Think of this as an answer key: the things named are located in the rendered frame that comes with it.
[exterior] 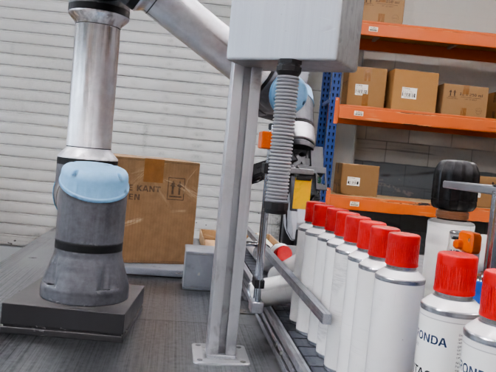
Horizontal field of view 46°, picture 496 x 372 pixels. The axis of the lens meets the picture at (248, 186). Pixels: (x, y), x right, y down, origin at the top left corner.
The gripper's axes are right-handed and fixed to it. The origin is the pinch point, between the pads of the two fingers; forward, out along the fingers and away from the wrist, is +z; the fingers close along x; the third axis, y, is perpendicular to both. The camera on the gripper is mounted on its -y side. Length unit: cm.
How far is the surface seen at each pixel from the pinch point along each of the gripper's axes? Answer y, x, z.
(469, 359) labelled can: -2, -65, 36
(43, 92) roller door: -143, 339, -257
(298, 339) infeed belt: -2.8, -17.7, 24.6
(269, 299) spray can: -4.9, -5.3, 15.1
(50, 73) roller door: -138, 330, -272
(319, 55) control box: -6.1, -45.6, -6.9
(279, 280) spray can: -3.6, -7.4, 12.3
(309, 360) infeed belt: -3.2, -25.5, 29.1
